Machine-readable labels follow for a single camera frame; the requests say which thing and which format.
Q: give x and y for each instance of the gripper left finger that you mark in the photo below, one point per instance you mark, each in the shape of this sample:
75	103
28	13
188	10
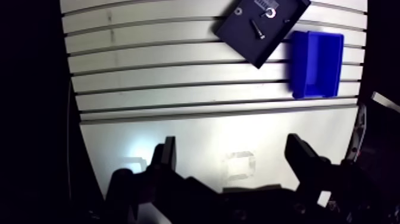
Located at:
164	175

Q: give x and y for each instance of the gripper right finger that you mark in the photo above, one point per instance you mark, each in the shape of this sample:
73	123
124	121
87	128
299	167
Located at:
309	169

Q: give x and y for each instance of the blue bin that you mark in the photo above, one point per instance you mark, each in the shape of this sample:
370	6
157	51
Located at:
315	64

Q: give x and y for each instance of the black tray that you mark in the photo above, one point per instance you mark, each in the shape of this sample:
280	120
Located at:
262	29

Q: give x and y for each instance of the steel bolt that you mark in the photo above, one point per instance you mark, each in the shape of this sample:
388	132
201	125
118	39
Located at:
257	29

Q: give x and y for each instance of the pale holed strip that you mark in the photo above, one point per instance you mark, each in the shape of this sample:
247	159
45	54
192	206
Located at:
357	134

